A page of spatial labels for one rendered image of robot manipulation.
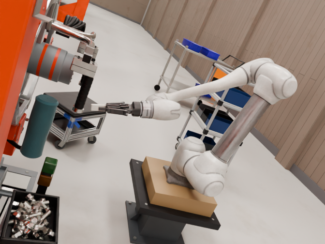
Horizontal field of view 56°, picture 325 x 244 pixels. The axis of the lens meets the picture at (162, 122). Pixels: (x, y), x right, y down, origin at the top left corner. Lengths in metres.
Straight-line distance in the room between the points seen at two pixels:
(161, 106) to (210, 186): 0.47
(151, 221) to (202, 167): 0.49
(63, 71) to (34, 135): 0.28
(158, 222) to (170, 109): 0.72
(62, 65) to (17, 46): 0.60
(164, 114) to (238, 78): 0.44
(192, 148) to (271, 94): 0.51
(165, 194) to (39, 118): 0.78
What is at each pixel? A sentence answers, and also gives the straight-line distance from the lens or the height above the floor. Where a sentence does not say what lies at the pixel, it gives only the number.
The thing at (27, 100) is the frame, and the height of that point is 0.62.
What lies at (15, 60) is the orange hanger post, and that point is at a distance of 0.73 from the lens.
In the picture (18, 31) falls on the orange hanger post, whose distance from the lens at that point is 0.71.
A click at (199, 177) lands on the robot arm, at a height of 0.56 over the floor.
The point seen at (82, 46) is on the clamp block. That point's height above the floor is 0.93.
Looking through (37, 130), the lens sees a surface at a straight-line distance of 1.30.
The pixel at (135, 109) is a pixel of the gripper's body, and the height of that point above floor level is 0.76.
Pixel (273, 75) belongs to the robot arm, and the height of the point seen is 1.16.
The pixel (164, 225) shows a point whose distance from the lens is 1.91.
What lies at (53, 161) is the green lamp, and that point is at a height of 0.66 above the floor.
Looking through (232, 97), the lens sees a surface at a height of 0.82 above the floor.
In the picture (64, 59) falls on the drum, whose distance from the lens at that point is 1.31.
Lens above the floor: 1.21
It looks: 18 degrees down
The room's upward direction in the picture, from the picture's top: 24 degrees clockwise
